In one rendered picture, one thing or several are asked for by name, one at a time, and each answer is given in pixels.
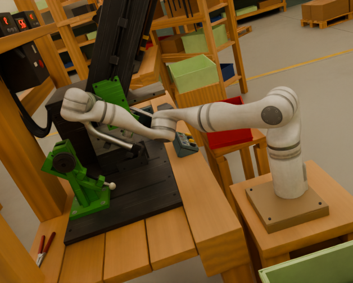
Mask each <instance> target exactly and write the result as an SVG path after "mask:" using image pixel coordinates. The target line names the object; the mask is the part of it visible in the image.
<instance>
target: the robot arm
mask: <svg viewBox="0 0 353 283"><path fill-rule="evenodd" d="M60 114H61V116H62V117H63V118H64V119H65V120H67V121H73V122H77V121H79V122H81V123H83V124H85V125H87V124H89V123H90V121H94V122H100V123H103V124H108V125H112V126H116V127H120V128H122V129H125V130H128V131H131V132H133V133H135V134H138V135H141V136H143V137H146V138H149V139H152V140H155V141H157V142H163V143H169V142H172V141H174V139H175V133H176V128H177V122H178V121H180V120H183V121H185V122H187V123H189V124H190V125H191V126H193V127H194V128H195V129H197V130H198V131H201V132H203V133H212V132H218V131H226V130H237V129H250V128H254V129H268V131H267V133H266V143H267V148H268V154H269V161H270V168H271V175H272V179H273V188H274V192H275V194H276V195H277V196H279V197H281V198H284V199H294V198H298V197H300V196H302V195H303V193H304V192H305V191H306V190H308V184H307V172H306V164H305V163H304V162H303V161H302V152H301V142H300V133H301V115H300V103H299V99H298V96H297V94H296V93H295V92H294V91H293V90H292V89H290V88H288V87H286V86H278V87H275V88H273V89H272V90H271V91H269V92H268V94H267V95H266V96H265V97H264V98H263V99H262V100H260V101H257V102H252V103H248V104H242V105H235V104H230V103H226V102H214V103H208V104H203V105H200V106H194V107H188V108H180V109H166V110H160V111H157V112H155V113H154V114H153V116H152V122H151V128H148V127H145V126H144V125H142V124H141V123H140V122H138V121H137V120H136V119H135V118H134V117H133V116H132V115H131V114H130V113H129V112H128V111H127V110H126V109H124V108H122V107H120V106H118V105H115V104H111V103H107V102H104V101H99V100H97V98H96V96H95V95H94V94H93V93H91V92H85V91H83V90H81V89H78V88H69V89H68V90H67V91H66V93H65V96H64V99H63V103H62V107H61V111H60Z"/></svg>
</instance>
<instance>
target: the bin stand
mask: <svg viewBox="0 0 353 283"><path fill-rule="evenodd" d="M251 132H252V135H253V139H252V140H253V141H250V142H246V143H241V144H236V145H231V146H227V147H222V148H217V149H212V150H211V149H210V148H209V141H208V138H207V134H206V133H203V132H201V131H199V133H200V137H201V138H202V141H203V144H204V147H205V151H206V155H207V159H208V162H209V165H210V170H211V171H212V173H213V175H214V176H215V178H216V180H217V182H218V184H219V186H220V187H221V189H222V191H223V193H224V195H225V197H226V199H227V200H228V202H229V204H230V206H231V208H232V210H233V211H234V213H235V215H236V217H237V218H238V215H237V210H236V206H235V203H234V199H233V197H232V195H231V193H230V190H229V186H230V185H233V181H232V176H231V173H230V169H229V165H228V160H227V159H226V158H225V156H223V155H225V154H228V153H231V152H234V151H237V150H239V152H240V155H241V160H242V165H243V170H244V173H245V178H246V180H249V179H253V178H255V174H254V169H253V165H252V160H251V155H250V149H249V146H252V145H254V144H256V145H254V146H253V148H254V154H255V159H256V165H257V170H258V174H259V176H261V175H265V174H268V173H270V167H269V160H268V154H267V150H266V148H267V143H266V136H265V135H264V134H263V133H262V132H261V131H259V130H258V129H254V128H251Z"/></svg>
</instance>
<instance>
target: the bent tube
mask: <svg viewBox="0 0 353 283"><path fill-rule="evenodd" d="M94 95H95V94H94ZM95 96H96V98H97V100H102V98H101V97H99V96H97V95H95ZM84 126H85V128H86V129H87V131H88V132H89V133H90V134H91V135H93V136H94V137H96V138H99V139H101V140H104V141H106V142H109V143H111V144H114V145H117V146H119V147H122V148H124V149H127V150H129V151H130V150H131V148H132V146H133V145H132V144H130V143H128V142H125V141H123V140H120V139H118V138H115V137H113V136H110V135H107V134H105V133H102V132H100V131H98V130H96V129H95V128H94V127H93V125H92V123H91V121H90V123H89V124H87V125H85V124H84Z"/></svg>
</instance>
